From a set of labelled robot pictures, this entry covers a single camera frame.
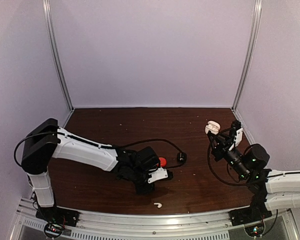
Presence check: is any white earbud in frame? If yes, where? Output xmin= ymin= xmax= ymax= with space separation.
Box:
xmin=154 ymin=202 xmax=163 ymax=209

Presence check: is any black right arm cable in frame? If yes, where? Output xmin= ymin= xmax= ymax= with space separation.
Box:
xmin=206 ymin=128 xmax=256 ymax=188

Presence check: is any black charging case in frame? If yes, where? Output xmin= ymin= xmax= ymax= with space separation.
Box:
xmin=177 ymin=152 xmax=187 ymax=164

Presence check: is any white charging case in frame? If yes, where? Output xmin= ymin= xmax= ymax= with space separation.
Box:
xmin=204 ymin=120 xmax=221 ymax=135

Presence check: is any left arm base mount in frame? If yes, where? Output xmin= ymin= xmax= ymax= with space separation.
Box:
xmin=34 ymin=206 xmax=80 ymax=239

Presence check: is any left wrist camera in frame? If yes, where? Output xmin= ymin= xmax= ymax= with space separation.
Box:
xmin=147 ymin=167 xmax=174 ymax=184

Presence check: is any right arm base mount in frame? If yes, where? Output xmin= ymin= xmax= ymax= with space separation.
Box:
xmin=228 ymin=206 xmax=273 ymax=239

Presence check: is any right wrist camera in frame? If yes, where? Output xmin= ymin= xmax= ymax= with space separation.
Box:
xmin=229 ymin=120 xmax=244 ymax=151

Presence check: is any red round charging case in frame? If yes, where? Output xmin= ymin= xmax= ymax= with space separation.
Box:
xmin=158 ymin=157 xmax=167 ymax=168

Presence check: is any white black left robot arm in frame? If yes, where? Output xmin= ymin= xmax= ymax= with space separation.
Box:
xmin=15 ymin=118 xmax=168 ymax=222

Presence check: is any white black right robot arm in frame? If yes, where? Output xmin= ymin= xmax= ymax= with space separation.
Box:
xmin=205 ymin=126 xmax=300 ymax=221

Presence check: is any aluminium front rail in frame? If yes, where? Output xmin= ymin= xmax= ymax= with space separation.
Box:
xmin=8 ymin=198 xmax=300 ymax=240

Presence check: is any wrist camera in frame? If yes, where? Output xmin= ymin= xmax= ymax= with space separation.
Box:
xmin=147 ymin=167 xmax=174 ymax=184
xmin=229 ymin=120 xmax=244 ymax=151

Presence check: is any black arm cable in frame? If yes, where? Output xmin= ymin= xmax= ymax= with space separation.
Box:
xmin=112 ymin=138 xmax=186 ymax=170
xmin=206 ymin=128 xmax=256 ymax=188

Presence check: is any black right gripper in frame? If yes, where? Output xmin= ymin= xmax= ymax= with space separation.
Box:
xmin=207 ymin=130 xmax=251 ymax=180

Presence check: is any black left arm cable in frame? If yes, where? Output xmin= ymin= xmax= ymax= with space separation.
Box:
xmin=112 ymin=138 xmax=186 ymax=170

